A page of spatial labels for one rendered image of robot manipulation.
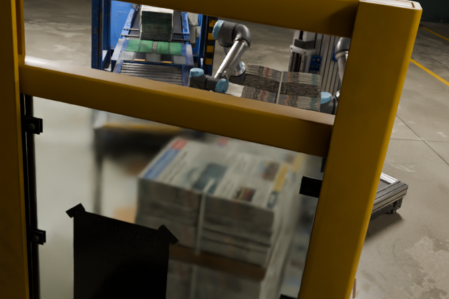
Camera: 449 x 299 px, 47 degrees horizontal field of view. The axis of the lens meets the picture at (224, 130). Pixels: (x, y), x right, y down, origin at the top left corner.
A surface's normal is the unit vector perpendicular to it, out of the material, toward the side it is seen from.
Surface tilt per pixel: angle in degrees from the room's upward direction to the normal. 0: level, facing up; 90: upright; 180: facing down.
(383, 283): 0
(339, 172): 90
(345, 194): 90
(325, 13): 90
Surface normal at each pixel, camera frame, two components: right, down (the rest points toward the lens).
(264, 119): -0.27, 0.35
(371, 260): 0.11, -0.92
